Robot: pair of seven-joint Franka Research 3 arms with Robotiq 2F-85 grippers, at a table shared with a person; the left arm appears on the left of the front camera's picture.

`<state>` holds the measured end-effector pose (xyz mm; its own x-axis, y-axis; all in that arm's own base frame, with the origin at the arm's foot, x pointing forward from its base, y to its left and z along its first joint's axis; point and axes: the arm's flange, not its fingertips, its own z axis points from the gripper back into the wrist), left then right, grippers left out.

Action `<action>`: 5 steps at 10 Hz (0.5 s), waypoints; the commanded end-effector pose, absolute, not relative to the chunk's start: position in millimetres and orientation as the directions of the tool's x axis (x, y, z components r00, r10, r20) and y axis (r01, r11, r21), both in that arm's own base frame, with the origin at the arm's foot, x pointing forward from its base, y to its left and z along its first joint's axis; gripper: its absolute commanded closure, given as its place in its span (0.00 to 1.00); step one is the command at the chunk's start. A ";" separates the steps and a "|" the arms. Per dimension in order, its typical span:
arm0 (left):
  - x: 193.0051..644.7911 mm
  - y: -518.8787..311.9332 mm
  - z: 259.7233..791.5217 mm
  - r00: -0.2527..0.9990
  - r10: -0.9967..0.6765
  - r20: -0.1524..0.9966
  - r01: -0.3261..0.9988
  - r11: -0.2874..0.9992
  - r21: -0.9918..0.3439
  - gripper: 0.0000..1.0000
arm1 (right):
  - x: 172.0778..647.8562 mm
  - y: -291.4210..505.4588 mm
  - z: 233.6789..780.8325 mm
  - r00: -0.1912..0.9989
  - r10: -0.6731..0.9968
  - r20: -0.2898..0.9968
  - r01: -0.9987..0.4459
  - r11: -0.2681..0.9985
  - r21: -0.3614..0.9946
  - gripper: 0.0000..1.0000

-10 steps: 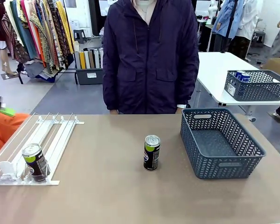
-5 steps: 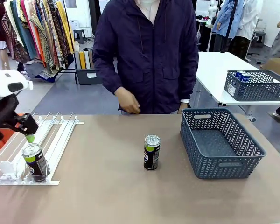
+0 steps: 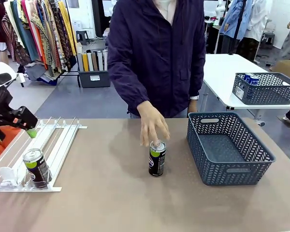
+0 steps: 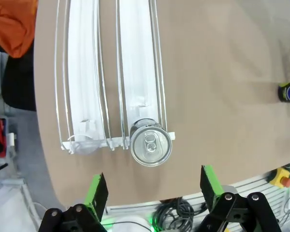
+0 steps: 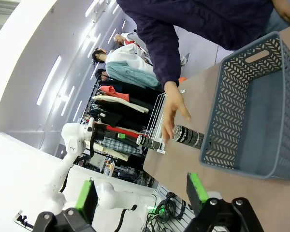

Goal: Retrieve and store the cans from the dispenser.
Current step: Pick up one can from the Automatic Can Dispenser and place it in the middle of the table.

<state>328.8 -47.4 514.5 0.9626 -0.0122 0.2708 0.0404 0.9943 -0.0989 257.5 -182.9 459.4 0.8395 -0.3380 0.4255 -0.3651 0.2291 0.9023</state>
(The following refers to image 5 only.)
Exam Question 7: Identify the large grey plastic basket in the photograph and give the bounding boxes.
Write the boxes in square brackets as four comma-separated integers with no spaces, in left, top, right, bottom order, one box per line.
[199,30,290,181]

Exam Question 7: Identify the bystander in white coat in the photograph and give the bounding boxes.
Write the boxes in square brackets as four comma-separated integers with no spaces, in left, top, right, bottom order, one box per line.
[91,43,161,89]

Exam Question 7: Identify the dark haired bystander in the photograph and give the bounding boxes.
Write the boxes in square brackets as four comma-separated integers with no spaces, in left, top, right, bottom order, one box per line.
[95,68,113,82]

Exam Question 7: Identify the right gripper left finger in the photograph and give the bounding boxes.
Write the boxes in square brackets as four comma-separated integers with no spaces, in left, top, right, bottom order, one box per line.
[32,179,98,232]

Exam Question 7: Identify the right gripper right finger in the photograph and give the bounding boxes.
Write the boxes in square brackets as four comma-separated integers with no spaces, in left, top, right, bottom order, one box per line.
[183,173,264,232]

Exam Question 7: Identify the person in dark jacket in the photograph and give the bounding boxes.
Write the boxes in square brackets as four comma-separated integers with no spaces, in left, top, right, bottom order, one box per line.
[116,0,275,88]

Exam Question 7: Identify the rack of dark clothes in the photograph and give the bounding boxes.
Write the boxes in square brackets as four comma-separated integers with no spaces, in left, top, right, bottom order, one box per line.
[79,79,165,160]

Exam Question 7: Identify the black floor cable bundle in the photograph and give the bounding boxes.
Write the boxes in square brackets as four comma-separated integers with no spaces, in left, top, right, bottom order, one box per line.
[146,192,187,223]

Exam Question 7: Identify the person's right forearm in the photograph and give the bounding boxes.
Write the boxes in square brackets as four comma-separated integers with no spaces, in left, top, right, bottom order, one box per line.
[136,14,182,88]

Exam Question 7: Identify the bystander in red white top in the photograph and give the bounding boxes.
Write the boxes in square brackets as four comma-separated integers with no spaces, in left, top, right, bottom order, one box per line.
[113,32,148,53]

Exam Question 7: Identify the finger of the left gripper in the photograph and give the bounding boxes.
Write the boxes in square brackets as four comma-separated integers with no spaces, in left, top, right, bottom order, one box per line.
[105,131,127,140]

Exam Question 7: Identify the person's light blue jeans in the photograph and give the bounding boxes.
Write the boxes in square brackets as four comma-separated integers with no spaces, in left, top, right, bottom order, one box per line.
[263,9,290,35]

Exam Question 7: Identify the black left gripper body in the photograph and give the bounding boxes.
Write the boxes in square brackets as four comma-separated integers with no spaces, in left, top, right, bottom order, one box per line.
[94,123,107,141]

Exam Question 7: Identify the white wire can dispenser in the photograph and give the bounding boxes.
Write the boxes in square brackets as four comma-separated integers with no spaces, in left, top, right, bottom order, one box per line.
[144,88,186,154]

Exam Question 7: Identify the person's left hand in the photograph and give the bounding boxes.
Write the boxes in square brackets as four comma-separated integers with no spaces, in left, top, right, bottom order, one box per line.
[272,0,290,26]

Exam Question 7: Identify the long ceiling light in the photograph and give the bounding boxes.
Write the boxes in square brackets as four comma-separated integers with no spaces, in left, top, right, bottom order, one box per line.
[72,100,84,122]
[87,32,102,59]
[107,28,117,45]
[60,86,76,117]
[36,55,62,106]

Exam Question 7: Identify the person's right hand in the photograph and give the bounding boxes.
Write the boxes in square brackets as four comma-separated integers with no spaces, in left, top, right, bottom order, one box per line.
[161,81,192,145]

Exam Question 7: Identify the black Pepsi can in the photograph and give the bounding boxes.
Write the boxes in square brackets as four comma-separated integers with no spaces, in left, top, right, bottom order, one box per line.
[136,134,160,150]
[172,124,206,149]

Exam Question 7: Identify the small black bracket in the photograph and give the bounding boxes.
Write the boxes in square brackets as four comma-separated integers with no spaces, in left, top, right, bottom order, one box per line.
[14,209,35,229]

